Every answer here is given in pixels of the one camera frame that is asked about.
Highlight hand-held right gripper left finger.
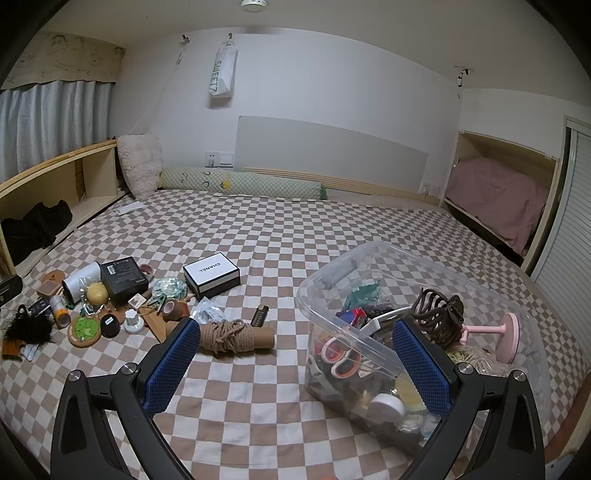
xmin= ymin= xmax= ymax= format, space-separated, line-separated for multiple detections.
xmin=51 ymin=318 xmax=201 ymax=480

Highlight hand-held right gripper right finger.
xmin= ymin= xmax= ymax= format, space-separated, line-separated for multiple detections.
xmin=392 ymin=318 xmax=546 ymax=480

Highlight yellow sponge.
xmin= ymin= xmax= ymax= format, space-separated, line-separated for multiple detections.
xmin=81 ymin=281 xmax=112 ymax=319

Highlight clear plastic container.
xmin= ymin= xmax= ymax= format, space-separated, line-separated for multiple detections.
xmin=295 ymin=241 xmax=552 ymax=455

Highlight white plastic film roll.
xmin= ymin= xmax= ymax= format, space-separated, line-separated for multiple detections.
xmin=61 ymin=261 xmax=102 ymax=305

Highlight thin wooden board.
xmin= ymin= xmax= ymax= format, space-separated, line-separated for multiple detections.
xmin=139 ymin=308 xmax=181 ymax=343

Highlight brown hair claw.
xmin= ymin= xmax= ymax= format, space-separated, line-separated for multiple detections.
xmin=411 ymin=288 xmax=466 ymax=347

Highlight pile of rubber bands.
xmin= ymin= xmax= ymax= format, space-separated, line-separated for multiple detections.
xmin=445 ymin=346 xmax=499 ymax=374

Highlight brown leather roll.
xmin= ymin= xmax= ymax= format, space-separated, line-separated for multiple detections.
xmin=161 ymin=299 xmax=191 ymax=321

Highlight white round lid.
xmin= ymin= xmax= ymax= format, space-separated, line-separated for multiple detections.
xmin=369 ymin=392 xmax=406 ymax=423

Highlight white plastic holder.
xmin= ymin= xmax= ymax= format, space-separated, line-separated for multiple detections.
xmin=359 ymin=305 xmax=411 ymax=335

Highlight clear plastic packet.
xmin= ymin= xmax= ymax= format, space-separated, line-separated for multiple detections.
xmin=189 ymin=298 xmax=227 ymax=326

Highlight black round jar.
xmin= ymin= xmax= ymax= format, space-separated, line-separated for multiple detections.
xmin=99 ymin=314 xmax=122 ymax=339

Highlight small clear packet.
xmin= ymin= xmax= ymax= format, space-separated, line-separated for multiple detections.
xmin=152 ymin=276 xmax=188 ymax=301

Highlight orange white scissors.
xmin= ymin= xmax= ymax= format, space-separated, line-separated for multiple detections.
xmin=321 ymin=335 xmax=363 ymax=379

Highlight pink stand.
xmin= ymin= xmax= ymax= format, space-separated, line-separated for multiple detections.
xmin=459 ymin=313 xmax=520 ymax=363

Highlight green frog coaster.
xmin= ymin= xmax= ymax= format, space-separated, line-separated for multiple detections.
xmin=68 ymin=315 xmax=102 ymax=347

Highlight white box with black edges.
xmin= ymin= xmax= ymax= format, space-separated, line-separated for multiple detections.
xmin=182 ymin=254 xmax=242 ymax=300

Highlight orange white tube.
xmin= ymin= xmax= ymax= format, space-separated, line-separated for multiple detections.
xmin=48 ymin=295 xmax=71 ymax=329

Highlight black fluffy ornament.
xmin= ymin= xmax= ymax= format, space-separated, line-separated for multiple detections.
xmin=2 ymin=305 xmax=56 ymax=347

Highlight checkered bed sheet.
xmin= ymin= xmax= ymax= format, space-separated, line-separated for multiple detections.
xmin=0 ymin=188 xmax=587 ymax=480

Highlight black device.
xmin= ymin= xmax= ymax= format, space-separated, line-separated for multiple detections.
xmin=0 ymin=274 xmax=24 ymax=305

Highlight pink blanket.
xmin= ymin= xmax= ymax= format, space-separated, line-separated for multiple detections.
xmin=445 ymin=156 xmax=550 ymax=254

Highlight black cloth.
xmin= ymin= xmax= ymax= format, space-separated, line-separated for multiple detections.
xmin=0 ymin=199 xmax=74 ymax=268

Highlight green bolster pillow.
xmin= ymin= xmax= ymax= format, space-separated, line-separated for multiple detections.
xmin=157 ymin=167 xmax=328 ymax=200

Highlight fluffy white pillow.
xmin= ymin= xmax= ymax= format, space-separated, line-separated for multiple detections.
xmin=116 ymin=133 xmax=163 ymax=200

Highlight white louvred sliding door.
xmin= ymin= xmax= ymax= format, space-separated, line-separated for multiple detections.
xmin=531 ymin=117 xmax=591 ymax=324

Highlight wooden side shelf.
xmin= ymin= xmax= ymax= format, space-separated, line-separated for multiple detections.
xmin=0 ymin=138 xmax=127 ymax=278

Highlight grey curtain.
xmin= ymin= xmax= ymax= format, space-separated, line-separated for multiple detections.
xmin=0 ymin=80 xmax=114 ymax=174

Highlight white hanging paper bag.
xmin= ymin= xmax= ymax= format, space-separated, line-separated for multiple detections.
xmin=210 ymin=32 xmax=238 ymax=99

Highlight beige printed curtain valance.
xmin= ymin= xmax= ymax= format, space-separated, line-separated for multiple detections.
xmin=0 ymin=32 xmax=125 ymax=90

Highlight cardboard tube with rope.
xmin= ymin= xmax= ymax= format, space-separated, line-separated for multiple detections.
xmin=166 ymin=318 xmax=276 ymax=356

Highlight wooden slat rail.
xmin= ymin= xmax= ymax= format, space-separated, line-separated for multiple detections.
xmin=244 ymin=167 xmax=439 ymax=204

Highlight wooden alcove frame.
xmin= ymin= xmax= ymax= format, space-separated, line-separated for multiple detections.
xmin=438 ymin=130 xmax=561 ymax=278

